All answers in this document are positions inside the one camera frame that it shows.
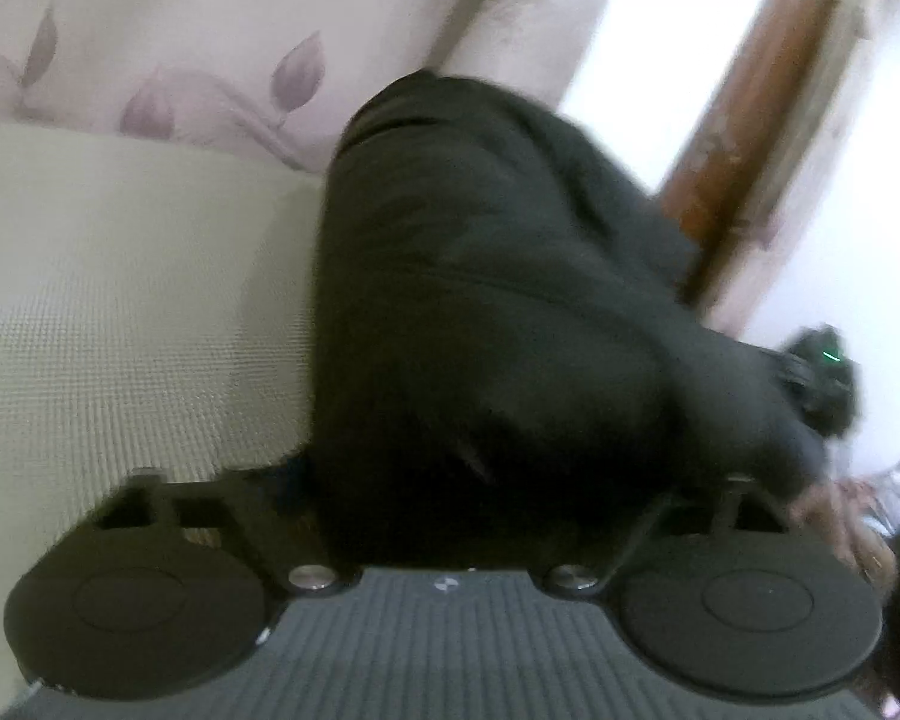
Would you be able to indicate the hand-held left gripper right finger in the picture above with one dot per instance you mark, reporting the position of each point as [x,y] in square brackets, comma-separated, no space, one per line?
[637,536]

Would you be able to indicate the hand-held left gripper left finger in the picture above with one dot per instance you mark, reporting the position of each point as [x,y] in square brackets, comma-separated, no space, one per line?
[251,517]

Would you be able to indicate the black jacket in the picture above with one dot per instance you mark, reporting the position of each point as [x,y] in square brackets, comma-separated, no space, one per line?
[495,315]

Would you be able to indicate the person's right hand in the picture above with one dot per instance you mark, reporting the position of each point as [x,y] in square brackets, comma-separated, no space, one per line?
[840,525]

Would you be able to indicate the beige bed cover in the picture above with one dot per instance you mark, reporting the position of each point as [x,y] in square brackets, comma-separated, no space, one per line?
[120,315]

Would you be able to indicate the brown wooden door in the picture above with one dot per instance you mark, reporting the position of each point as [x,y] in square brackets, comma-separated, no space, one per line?
[750,105]

